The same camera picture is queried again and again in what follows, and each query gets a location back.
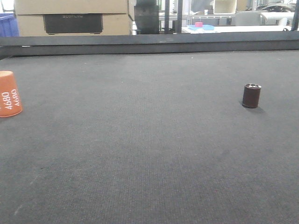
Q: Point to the blue tray far table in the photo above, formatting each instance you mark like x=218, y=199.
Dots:
x=204, y=27

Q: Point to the brown cylindrical capacitor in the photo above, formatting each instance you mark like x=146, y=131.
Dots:
x=251, y=95

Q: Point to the pink cup far table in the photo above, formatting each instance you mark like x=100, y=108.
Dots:
x=198, y=24

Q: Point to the blue crate far left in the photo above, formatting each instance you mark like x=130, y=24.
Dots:
x=8, y=25

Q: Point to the large cardboard box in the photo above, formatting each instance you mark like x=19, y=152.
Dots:
x=74, y=17

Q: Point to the orange upturned plastic cup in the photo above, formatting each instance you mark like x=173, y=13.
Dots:
x=10, y=102

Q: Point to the black barrel in background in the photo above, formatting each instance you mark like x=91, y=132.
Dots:
x=147, y=17

